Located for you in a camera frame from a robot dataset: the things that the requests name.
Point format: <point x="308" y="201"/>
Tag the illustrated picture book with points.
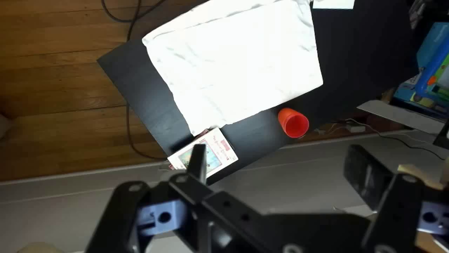
<point x="221" y="154"/>

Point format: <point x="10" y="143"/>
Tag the orange plastic cup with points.
<point x="294" y="124"/>

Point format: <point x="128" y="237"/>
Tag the white flat board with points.
<point x="402" y="116"/>

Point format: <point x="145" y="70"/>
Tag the white paper sheet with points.
<point x="333" y="3"/>

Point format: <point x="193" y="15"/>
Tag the white cloth towel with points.
<point x="233" y="60"/>

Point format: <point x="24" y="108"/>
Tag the blue toy box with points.
<point x="435" y="46"/>

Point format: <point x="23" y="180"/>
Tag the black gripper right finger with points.
<point x="402" y="215"/>

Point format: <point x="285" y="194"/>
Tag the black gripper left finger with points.
<point x="127" y="211"/>

